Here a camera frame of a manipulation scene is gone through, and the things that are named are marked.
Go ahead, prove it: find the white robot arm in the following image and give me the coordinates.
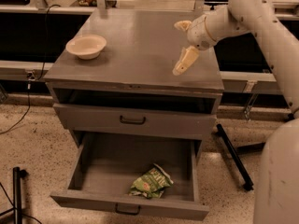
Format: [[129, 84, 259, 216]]
[[173, 0, 299, 224]]

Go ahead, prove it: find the grey drawer cabinet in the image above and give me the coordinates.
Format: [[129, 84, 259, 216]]
[[45, 9, 223, 143]]

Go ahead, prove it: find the closed grey upper drawer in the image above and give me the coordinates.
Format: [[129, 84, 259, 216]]
[[53, 104, 216, 140]]

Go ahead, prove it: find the black power cable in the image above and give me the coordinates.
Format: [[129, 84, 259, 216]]
[[0, 4, 62, 135]]

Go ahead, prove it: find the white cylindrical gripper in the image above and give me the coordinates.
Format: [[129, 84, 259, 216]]
[[173, 15, 217, 76]]

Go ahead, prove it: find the open grey bottom drawer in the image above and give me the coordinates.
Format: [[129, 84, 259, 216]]
[[51, 133, 209, 221]]

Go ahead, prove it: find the cream bowl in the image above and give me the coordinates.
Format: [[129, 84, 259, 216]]
[[65, 35, 107, 60]]

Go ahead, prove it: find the black floor stand left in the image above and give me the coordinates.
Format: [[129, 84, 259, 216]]
[[0, 167, 42, 224]]

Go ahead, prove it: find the green jalapeno chip bag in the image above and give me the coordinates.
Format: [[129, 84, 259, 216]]
[[129, 163, 174, 199]]

